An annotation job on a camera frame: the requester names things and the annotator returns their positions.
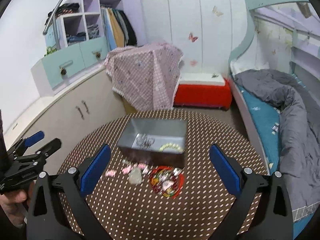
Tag pink hair clip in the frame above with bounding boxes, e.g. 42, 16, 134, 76
104, 163, 150, 177

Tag beige cabinet with handles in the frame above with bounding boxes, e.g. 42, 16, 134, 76
4, 67, 125, 174

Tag translucent jade pendant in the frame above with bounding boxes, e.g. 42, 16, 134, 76
128, 167, 142, 185

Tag pearl bead bracelet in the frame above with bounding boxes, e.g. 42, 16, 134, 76
158, 142, 185, 153

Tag dark metal tin box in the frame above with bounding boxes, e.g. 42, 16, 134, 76
117, 118, 187, 168

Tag grey quilt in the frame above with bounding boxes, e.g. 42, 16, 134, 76
234, 69, 319, 221

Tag teal bed sheet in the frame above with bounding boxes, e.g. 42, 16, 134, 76
237, 86, 281, 173

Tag red storage ottoman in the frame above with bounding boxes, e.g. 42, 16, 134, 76
174, 73, 232, 110

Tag curved metal lamp pole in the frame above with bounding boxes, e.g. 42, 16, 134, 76
42, 0, 63, 50

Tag silver chain jewelry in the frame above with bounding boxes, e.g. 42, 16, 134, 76
135, 133, 155, 148

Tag lilac open shelf wardrobe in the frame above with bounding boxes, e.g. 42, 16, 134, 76
44, 0, 146, 48

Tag teal bunk bed frame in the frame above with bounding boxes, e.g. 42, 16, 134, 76
229, 0, 319, 173

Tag white wardrobe doors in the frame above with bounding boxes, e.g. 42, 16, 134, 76
141, 0, 247, 76

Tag teal drawer unit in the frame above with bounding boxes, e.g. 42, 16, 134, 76
31, 37, 108, 97

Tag hanging clothes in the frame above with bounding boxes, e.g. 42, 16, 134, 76
100, 6, 137, 51

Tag pink checkered cloth cover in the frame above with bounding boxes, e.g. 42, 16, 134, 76
104, 43, 183, 111

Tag brown polka dot tablecloth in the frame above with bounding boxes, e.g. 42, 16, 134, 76
59, 110, 267, 239

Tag red string bracelet pile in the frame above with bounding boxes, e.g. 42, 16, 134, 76
149, 166, 185, 199

